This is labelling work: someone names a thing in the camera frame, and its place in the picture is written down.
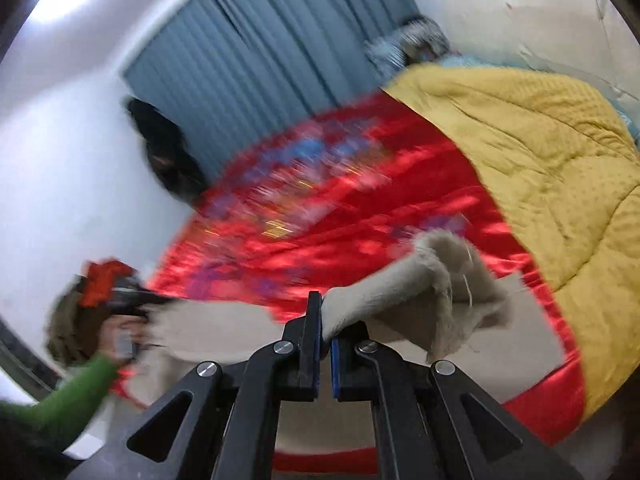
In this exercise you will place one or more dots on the person's left forearm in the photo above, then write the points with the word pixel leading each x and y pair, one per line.
pixel 65 400

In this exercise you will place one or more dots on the person's left hand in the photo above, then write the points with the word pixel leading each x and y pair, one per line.
pixel 107 334

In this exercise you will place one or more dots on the red floral satin blanket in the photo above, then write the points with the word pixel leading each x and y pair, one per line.
pixel 350 200

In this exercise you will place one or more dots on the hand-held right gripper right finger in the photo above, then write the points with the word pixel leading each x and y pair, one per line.
pixel 336 370

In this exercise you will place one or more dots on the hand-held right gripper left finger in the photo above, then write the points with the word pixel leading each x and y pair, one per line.
pixel 310 350

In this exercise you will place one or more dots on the beige pants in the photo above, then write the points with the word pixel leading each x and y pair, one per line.
pixel 390 300

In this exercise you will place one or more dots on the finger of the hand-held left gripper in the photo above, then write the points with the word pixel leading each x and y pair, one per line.
pixel 157 302

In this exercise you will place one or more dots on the striped blue clothes heap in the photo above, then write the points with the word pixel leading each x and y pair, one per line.
pixel 410 40

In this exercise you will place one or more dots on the blue-grey curtains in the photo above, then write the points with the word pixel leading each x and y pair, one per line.
pixel 275 35

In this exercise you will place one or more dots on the cream padded headboard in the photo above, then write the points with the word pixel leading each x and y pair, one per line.
pixel 550 20

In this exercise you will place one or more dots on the yellow dotted quilt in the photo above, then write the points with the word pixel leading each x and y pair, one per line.
pixel 550 160

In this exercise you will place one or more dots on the pile of colourful clothes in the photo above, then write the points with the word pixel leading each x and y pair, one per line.
pixel 100 282

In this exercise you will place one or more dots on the black hanging coat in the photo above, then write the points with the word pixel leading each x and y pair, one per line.
pixel 165 155

